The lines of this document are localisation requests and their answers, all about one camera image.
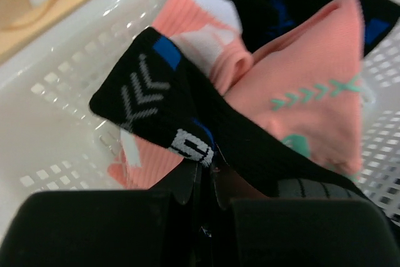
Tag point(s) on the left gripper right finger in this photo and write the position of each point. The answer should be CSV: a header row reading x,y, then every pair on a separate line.
x,y
307,224

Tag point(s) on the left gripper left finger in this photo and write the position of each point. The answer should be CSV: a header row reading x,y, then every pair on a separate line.
x,y
153,227

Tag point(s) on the black sock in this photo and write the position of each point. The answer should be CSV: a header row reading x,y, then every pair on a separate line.
x,y
156,93
297,4

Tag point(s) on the pink patterned sock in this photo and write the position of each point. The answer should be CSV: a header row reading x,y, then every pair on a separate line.
x,y
208,32
305,88

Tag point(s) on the black sock front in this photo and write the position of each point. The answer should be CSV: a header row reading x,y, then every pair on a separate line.
x,y
297,4

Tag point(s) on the pink patterned sock front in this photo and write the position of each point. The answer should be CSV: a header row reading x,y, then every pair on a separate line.
x,y
305,88

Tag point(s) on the white plastic basket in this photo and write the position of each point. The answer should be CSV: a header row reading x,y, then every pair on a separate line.
x,y
50,140

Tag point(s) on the wooden clothes rack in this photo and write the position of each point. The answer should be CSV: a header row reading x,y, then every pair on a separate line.
x,y
19,32

